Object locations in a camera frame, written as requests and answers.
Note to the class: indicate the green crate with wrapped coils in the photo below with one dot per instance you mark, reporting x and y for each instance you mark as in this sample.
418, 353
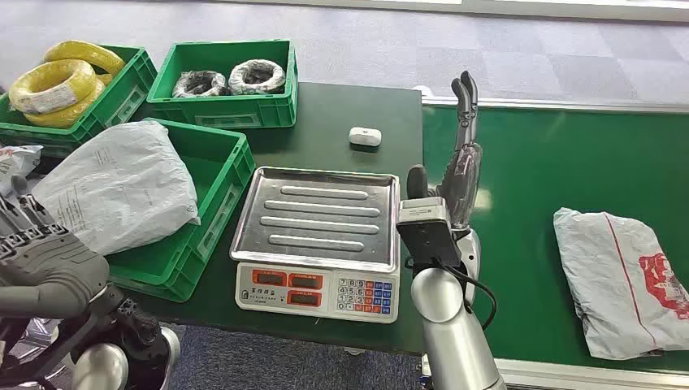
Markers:
226, 110

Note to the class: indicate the green crate with mailer bag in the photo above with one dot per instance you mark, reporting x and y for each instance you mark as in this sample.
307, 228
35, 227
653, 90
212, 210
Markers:
215, 161

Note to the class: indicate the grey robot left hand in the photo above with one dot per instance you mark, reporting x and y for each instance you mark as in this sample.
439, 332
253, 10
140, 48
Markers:
59, 269

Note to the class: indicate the white mailer bag black print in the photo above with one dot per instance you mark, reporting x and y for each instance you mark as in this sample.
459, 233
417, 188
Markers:
124, 188

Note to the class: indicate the small white earbud case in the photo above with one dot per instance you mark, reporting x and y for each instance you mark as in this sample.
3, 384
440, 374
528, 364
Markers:
365, 136

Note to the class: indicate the green crate with yellow coils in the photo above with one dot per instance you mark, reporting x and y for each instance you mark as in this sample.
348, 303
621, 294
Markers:
118, 91

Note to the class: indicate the chrome chair base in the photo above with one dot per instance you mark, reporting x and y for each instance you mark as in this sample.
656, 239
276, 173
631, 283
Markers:
37, 334

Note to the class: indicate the crumpled white bag red print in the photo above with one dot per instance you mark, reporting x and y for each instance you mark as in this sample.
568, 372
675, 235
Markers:
19, 161

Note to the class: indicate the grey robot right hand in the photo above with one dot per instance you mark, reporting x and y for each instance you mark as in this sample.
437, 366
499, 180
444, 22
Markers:
463, 177

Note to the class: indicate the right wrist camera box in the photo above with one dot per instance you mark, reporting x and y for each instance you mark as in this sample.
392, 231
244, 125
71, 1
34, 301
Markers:
428, 237

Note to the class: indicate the grey mailer bag red stripe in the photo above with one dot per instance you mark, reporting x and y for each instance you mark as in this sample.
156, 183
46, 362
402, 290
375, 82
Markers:
603, 280

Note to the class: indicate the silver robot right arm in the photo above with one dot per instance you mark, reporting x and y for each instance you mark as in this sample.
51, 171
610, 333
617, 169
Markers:
452, 344

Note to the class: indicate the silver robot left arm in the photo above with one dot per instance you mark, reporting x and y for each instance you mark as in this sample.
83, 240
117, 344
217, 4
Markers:
102, 366

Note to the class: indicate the white scale with steel tray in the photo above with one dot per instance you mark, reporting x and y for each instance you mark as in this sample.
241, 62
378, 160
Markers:
317, 215

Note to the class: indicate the green conveyor belt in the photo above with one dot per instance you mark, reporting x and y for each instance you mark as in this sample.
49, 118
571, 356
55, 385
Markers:
538, 161

